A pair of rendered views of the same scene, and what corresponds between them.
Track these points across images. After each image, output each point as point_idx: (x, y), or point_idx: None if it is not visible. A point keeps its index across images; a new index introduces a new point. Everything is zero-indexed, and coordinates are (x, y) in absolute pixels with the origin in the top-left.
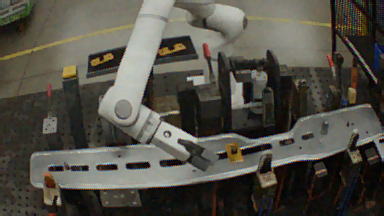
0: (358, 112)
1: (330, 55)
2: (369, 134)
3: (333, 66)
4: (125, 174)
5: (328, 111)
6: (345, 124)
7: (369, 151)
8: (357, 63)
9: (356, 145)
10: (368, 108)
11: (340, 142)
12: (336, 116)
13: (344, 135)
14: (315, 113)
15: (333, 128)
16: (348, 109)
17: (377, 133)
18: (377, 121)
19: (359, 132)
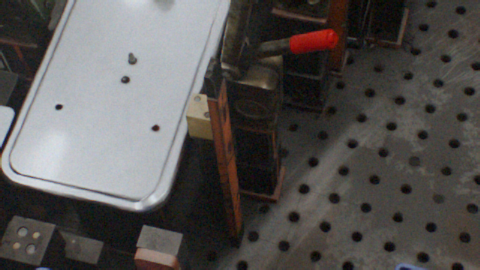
0: (153, 132)
1: (323, 39)
2: (44, 109)
3: (289, 43)
4: None
5: (218, 32)
6: (140, 56)
7: (2, 87)
8: (205, 88)
9: (47, 46)
10: (142, 186)
11: (93, 4)
12: (187, 48)
13: (106, 29)
14: (457, 256)
15: (153, 13)
16: (187, 102)
17: (22, 141)
18: (66, 178)
19: (79, 80)
